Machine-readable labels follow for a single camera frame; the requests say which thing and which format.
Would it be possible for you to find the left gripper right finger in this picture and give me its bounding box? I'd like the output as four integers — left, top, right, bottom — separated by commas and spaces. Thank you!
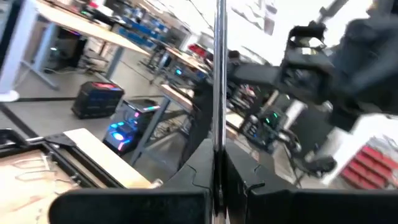
225, 139, 398, 224

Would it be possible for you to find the steel combination wrench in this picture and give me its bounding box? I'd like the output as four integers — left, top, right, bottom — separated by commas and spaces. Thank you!
212, 0, 228, 224

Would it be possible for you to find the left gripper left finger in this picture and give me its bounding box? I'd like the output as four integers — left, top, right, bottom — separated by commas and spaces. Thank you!
49, 139, 215, 224

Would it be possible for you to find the red storage bin rack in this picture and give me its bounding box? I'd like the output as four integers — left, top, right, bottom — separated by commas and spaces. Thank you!
340, 144, 398, 190

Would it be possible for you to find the wooden top desk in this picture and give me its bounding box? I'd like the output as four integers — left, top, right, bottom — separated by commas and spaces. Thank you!
34, 0, 152, 82

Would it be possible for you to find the loose wire peg hook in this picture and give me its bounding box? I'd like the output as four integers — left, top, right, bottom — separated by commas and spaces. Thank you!
12, 155, 52, 170
15, 169, 75, 187

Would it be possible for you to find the black crate with red lid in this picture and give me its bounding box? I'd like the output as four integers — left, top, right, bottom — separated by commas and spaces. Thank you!
70, 81, 125, 120

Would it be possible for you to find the computer with coloured lights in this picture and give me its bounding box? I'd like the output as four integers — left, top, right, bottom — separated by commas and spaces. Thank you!
102, 98, 162, 156

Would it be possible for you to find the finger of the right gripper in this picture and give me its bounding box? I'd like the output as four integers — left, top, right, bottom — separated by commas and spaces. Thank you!
229, 63, 282, 87

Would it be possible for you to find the black office chair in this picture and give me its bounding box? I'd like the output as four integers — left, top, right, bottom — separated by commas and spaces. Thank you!
279, 130, 338, 187

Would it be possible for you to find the grey metal table leg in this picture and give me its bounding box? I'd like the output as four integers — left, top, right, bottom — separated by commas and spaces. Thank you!
129, 83, 200, 167

